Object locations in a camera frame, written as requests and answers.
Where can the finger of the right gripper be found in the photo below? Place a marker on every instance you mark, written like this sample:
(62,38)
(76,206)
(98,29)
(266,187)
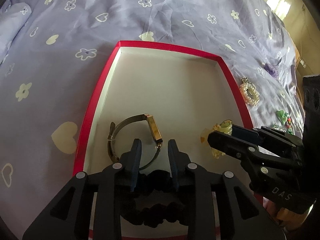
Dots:
(240,149)
(248,135)

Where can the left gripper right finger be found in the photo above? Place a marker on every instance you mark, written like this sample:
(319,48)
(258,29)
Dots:
(178,163)

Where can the person's right hand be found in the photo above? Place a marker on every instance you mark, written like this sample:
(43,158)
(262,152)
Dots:
(284,217)

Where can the yellow hair claw clip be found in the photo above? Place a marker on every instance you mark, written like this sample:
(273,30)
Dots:
(212,136)

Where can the purple floral duvet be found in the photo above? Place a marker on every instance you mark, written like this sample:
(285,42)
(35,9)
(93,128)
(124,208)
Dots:
(52,54)

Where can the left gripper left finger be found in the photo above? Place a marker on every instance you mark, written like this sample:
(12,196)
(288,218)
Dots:
(131,162)

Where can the black scrunchie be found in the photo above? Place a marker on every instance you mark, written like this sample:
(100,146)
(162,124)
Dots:
(157,197)

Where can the red shallow box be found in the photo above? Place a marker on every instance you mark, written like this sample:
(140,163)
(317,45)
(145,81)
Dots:
(185,90)

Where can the purple ruffled scrunchie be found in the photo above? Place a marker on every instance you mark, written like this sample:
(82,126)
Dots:
(271,70)

